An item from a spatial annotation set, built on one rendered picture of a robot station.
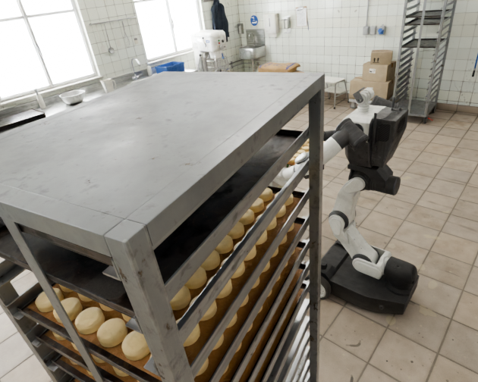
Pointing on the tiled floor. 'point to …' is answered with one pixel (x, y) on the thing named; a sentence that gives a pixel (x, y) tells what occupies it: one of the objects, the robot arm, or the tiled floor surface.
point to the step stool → (335, 87)
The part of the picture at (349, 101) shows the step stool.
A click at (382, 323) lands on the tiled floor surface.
